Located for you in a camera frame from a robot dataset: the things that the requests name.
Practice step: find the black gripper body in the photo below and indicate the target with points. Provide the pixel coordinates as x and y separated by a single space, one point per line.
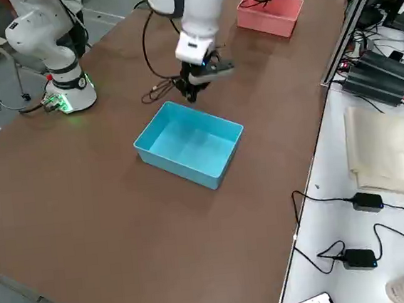
192 73

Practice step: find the aluminium frame post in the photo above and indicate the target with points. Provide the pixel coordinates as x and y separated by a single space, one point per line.
349 26

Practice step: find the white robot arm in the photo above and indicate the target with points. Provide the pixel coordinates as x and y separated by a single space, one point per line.
199 12

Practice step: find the black smartphone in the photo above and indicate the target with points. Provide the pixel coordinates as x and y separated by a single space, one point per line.
397 56

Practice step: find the black power adapter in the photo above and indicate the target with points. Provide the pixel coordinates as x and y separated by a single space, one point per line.
359 260
368 201

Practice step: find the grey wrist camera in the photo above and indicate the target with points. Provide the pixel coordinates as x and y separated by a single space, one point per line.
221 71

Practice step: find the beige folded cloth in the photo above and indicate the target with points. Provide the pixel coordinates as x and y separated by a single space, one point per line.
380 148

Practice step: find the person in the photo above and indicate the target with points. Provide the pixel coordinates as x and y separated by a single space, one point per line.
80 34

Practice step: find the blue plastic box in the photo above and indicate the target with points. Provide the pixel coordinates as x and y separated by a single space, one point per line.
187 149

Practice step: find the black finned power supply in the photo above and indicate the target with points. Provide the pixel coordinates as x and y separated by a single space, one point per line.
388 65
374 84

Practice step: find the pink plastic box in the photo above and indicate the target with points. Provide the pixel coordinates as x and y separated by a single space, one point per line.
265 27

